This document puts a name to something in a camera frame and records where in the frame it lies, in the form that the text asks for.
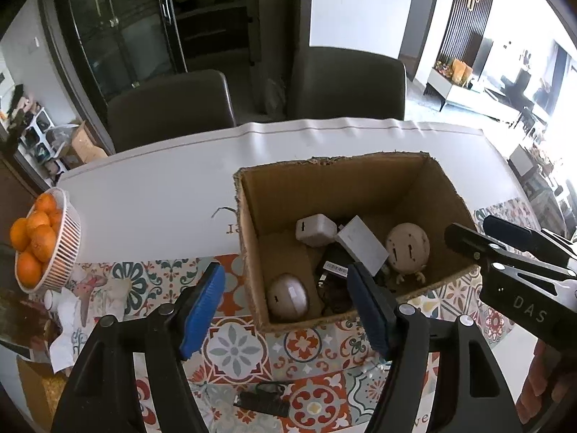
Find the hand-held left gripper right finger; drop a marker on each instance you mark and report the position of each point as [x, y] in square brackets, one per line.
[367, 311]

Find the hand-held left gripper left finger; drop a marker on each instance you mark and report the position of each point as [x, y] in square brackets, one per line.
[203, 311]

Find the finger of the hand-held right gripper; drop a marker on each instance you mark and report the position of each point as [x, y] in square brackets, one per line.
[469, 241]
[518, 232]

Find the beige egg-shaped toy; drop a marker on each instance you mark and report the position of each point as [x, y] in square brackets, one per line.
[408, 246]

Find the white box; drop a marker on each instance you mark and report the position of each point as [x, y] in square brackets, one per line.
[363, 246]

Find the white computer mouse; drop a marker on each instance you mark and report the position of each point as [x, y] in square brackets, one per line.
[288, 295]

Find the white charger cube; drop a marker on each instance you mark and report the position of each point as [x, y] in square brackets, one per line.
[313, 230]

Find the cardboard box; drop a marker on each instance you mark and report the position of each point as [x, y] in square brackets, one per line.
[338, 189]

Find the person's right hand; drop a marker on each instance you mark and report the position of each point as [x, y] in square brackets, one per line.
[538, 383]

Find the patterned floral tablecloth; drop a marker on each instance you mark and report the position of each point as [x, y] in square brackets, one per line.
[239, 352]

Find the small dark side table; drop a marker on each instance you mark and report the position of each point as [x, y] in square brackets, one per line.
[523, 162]

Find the small black device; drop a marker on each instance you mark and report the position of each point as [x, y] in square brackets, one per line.
[263, 403]

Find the white table cover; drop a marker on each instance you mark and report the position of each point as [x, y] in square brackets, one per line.
[157, 198]

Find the crumpled white paper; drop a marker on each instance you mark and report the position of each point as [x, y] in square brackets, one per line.
[67, 347]

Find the white low console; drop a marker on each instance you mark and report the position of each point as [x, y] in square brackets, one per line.
[464, 94]

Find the white slatted fruit basket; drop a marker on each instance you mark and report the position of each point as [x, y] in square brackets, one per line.
[65, 252]

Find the orange decoration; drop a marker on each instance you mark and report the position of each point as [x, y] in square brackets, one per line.
[462, 71]

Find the black television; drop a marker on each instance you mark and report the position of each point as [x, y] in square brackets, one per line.
[483, 56]

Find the pile of oranges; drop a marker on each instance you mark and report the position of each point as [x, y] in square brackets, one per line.
[38, 239]

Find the dark brown object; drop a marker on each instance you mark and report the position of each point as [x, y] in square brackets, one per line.
[22, 320]

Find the brown leather chair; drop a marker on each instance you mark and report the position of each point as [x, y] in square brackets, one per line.
[347, 83]
[171, 108]

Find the small brown carton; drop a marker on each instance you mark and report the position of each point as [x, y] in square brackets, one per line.
[88, 144]

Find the dark grey door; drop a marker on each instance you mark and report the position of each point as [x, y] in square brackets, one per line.
[419, 18]

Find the white cube shelf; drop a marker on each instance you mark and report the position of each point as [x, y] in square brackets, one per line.
[36, 137]

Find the black glass cabinet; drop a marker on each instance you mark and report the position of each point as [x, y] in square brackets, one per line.
[135, 22]

